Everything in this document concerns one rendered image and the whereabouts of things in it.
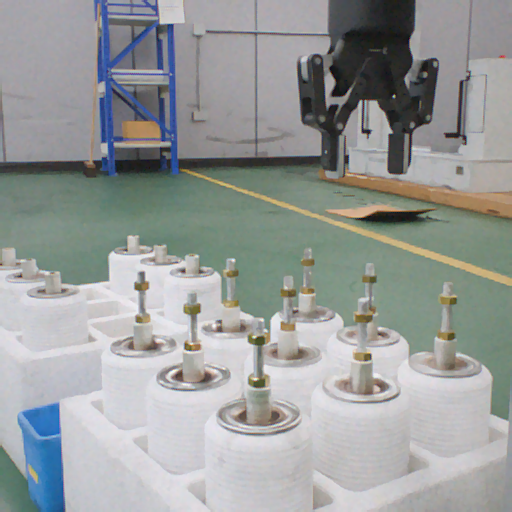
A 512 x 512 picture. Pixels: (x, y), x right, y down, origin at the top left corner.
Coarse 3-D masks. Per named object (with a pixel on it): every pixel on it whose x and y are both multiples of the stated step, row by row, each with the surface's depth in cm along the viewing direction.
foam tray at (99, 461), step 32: (64, 416) 85; (96, 416) 81; (64, 448) 86; (96, 448) 77; (128, 448) 73; (416, 448) 73; (480, 448) 73; (64, 480) 88; (96, 480) 78; (128, 480) 70; (160, 480) 67; (192, 480) 67; (320, 480) 67; (416, 480) 67; (448, 480) 67; (480, 480) 70
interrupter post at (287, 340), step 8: (280, 328) 79; (296, 328) 79; (280, 336) 78; (288, 336) 78; (296, 336) 78; (280, 344) 78; (288, 344) 78; (296, 344) 78; (280, 352) 79; (288, 352) 78; (296, 352) 79
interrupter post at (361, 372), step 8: (352, 360) 69; (352, 368) 69; (360, 368) 68; (368, 368) 68; (352, 376) 69; (360, 376) 69; (368, 376) 69; (352, 384) 69; (360, 384) 69; (368, 384) 69
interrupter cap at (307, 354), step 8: (272, 344) 82; (304, 344) 82; (264, 352) 79; (272, 352) 80; (304, 352) 80; (312, 352) 79; (320, 352) 79; (264, 360) 77; (272, 360) 77; (280, 360) 77; (288, 360) 77; (296, 360) 77; (304, 360) 77; (312, 360) 77
